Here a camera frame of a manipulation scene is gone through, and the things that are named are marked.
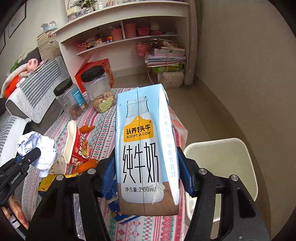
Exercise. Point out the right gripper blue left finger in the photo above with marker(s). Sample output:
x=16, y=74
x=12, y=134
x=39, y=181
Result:
x=108, y=171

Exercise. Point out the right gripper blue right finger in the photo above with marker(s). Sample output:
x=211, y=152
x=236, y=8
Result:
x=187, y=169

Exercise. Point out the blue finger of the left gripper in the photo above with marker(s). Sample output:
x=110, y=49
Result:
x=25, y=157

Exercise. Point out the blue snack box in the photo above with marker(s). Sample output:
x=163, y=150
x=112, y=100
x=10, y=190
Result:
x=113, y=203

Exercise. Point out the white paper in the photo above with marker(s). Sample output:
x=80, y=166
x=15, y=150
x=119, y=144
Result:
x=47, y=146

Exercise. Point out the yellow snack wrapper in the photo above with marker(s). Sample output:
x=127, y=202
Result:
x=46, y=182

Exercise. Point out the light blue milk carton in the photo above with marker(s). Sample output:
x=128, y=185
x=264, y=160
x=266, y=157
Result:
x=147, y=169

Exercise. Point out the red instant noodle bowl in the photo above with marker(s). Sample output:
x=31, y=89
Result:
x=77, y=150

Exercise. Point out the orange peel piece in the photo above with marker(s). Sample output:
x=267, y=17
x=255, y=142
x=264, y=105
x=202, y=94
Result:
x=86, y=129

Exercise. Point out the white trash bin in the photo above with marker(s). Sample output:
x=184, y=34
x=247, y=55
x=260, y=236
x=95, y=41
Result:
x=223, y=158

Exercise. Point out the person's left hand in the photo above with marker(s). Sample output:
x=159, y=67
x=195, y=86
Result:
x=14, y=213

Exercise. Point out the grey sofa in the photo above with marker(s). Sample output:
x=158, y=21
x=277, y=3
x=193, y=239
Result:
x=52, y=113

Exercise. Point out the striped seat cover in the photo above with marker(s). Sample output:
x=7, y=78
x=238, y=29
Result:
x=11, y=129

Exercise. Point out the patterned tablecloth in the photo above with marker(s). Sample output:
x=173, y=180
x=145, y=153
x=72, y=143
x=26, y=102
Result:
x=54, y=218

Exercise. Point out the striped quilted sofa cover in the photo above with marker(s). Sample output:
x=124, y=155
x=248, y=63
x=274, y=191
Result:
x=34, y=96

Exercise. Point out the orange red cushion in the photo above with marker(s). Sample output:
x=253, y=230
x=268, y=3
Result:
x=12, y=86

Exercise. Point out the plastic jar with dark nuts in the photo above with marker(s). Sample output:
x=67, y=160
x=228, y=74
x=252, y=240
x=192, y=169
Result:
x=70, y=98

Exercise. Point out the plastic jar with pistachios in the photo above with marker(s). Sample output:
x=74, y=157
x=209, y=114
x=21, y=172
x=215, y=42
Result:
x=100, y=93

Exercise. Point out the pink plush toy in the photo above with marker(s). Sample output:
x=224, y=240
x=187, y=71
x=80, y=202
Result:
x=32, y=64

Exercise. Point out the grey curtain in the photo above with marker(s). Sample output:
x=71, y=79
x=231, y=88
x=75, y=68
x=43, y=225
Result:
x=194, y=30

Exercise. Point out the red gift box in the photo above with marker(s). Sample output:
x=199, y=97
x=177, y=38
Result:
x=92, y=70

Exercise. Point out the pile of papers and folders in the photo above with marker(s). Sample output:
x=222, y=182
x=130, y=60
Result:
x=164, y=52

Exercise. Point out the stack of books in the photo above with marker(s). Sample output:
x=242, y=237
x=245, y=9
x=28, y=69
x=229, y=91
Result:
x=48, y=46

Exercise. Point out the pink plastic basket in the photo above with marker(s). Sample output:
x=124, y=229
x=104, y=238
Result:
x=142, y=48

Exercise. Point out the pink cup on shelf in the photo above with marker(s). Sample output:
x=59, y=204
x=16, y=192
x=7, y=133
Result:
x=117, y=34

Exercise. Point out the white shelf unit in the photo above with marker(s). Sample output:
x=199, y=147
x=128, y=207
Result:
x=88, y=38

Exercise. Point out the small potted plant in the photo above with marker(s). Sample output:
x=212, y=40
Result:
x=89, y=4

